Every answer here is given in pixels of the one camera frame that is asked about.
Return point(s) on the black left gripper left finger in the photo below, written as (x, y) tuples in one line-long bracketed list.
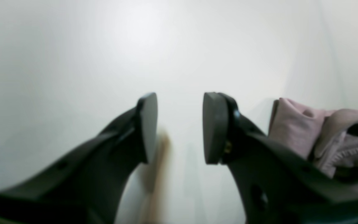
[(85, 186)]

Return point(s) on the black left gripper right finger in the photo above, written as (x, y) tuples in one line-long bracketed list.
[(276, 186)]

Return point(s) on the mauve grey t-shirt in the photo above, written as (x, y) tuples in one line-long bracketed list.
[(326, 138)]

